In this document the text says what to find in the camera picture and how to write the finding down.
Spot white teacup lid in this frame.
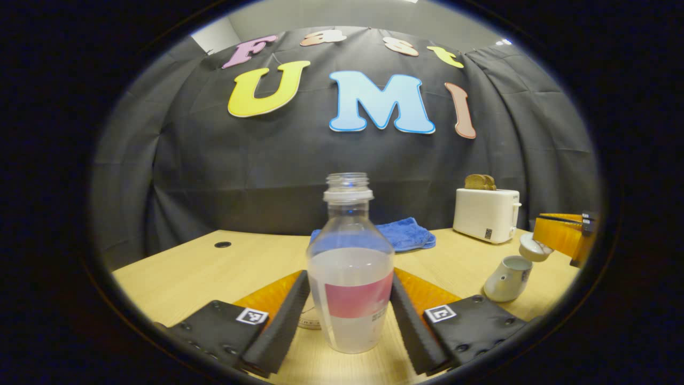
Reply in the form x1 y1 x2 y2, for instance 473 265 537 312
519 232 555 263

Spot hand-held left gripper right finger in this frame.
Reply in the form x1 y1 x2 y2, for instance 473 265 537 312
389 267 541 376

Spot blue folded towel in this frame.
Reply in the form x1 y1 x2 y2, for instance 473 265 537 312
311 217 437 252

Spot cream white toaster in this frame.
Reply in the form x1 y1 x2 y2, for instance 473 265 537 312
453 187 522 245

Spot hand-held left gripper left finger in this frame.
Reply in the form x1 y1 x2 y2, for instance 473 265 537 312
159 269 311 375

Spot white blue-flowered teacup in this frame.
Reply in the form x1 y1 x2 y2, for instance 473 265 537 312
484 255 533 303

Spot clear plastic water bottle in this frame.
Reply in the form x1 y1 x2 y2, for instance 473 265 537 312
306 172 395 355

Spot round beige coaster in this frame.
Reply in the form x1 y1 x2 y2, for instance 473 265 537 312
298 299 322 330

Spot brown toast slices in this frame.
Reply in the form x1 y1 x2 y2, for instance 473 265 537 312
464 174 498 191

